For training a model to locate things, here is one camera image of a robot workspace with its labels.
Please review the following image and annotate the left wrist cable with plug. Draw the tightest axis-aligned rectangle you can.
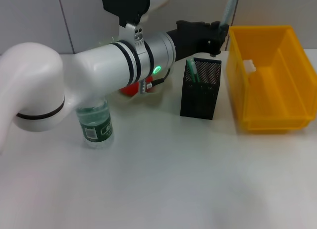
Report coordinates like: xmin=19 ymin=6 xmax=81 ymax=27
xmin=139 ymin=67 xmax=172 ymax=95

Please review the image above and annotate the black mesh pen holder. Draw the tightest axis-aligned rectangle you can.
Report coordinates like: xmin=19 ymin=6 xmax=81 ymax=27
xmin=180 ymin=57 xmax=223 ymax=120

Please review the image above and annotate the clear green-label water bottle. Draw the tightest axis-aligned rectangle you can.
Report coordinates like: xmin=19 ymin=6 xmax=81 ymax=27
xmin=75 ymin=97 xmax=115 ymax=150

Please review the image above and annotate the orange fruit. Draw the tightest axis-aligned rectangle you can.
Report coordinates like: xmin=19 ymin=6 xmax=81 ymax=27
xmin=118 ymin=76 xmax=155 ymax=98

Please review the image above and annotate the white paper ball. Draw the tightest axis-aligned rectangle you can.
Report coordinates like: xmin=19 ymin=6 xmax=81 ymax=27
xmin=242 ymin=58 xmax=257 ymax=74

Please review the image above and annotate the yellow plastic bin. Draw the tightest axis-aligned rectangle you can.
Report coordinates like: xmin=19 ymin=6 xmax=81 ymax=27
xmin=226 ymin=25 xmax=317 ymax=135

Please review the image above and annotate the mint green pen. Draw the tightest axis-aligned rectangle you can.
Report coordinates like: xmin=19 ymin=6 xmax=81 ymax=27
xmin=187 ymin=59 xmax=200 ymax=84

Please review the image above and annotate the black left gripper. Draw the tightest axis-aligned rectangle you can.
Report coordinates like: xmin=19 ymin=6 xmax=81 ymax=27
xmin=165 ymin=20 xmax=229 ymax=61

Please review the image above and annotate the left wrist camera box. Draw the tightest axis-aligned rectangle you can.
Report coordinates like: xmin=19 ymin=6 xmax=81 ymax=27
xmin=97 ymin=0 xmax=172 ymax=54

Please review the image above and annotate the grey glitter pen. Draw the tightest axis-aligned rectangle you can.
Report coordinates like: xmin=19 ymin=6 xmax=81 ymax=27
xmin=221 ymin=0 xmax=240 ymax=28

